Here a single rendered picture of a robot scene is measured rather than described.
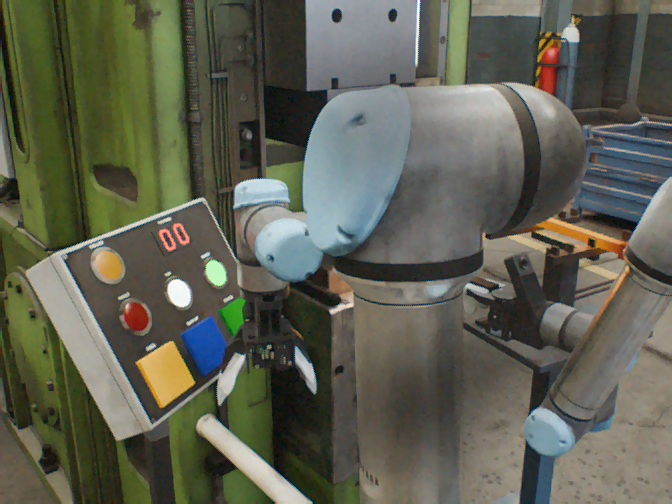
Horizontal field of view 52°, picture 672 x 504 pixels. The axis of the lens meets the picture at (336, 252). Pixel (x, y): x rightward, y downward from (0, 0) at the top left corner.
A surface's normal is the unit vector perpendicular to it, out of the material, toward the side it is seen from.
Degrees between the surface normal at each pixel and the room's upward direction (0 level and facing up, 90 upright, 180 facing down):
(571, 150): 74
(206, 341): 60
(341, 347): 90
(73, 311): 90
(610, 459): 0
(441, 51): 90
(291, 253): 90
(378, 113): 37
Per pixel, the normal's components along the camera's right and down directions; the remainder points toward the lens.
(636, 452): 0.00, -0.94
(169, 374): 0.78, -0.35
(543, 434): -0.69, 0.24
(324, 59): 0.63, 0.25
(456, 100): 0.17, -0.68
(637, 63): -0.88, 0.15
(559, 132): 0.53, -0.22
